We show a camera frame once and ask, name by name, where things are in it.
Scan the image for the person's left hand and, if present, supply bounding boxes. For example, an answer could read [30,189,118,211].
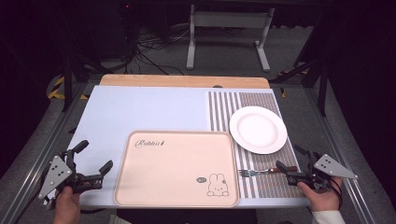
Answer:
[51,186,82,224]

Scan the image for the striped grey placemat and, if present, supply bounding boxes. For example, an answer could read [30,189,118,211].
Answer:
[206,91,304,200]

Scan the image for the black stand leg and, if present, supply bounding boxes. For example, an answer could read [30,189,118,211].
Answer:
[61,54,75,114]

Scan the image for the pink tray with rabbit print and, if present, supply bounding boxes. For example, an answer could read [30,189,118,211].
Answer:
[113,130,241,209]

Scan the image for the yellow black hazard tape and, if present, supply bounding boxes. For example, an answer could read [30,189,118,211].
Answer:
[46,76,91,102]

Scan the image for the white round plate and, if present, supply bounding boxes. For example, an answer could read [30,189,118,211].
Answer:
[228,105,289,156]

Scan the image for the grey metal stand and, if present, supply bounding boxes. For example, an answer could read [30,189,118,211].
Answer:
[185,4,276,74]

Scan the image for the black tripod stand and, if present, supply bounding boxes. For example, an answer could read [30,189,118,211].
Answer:
[270,57,330,118]

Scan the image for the black floor cables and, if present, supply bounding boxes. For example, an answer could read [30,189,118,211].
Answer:
[132,26,190,77]

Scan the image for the aluminium frame rail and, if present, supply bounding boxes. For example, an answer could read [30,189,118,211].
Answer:
[0,83,95,224]
[304,87,376,224]

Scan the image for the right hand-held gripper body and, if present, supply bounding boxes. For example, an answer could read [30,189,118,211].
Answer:
[286,151,359,191]

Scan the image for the person's right hand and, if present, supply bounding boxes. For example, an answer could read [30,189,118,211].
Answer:
[296,176,344,213]

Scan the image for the fork with brown handle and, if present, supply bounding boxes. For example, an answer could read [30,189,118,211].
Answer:
[238,165,299,178]

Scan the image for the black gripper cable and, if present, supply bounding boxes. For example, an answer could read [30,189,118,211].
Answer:
[326,177,344,202]

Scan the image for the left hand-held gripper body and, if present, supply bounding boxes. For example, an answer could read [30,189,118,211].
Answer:
[37,150,104,201]

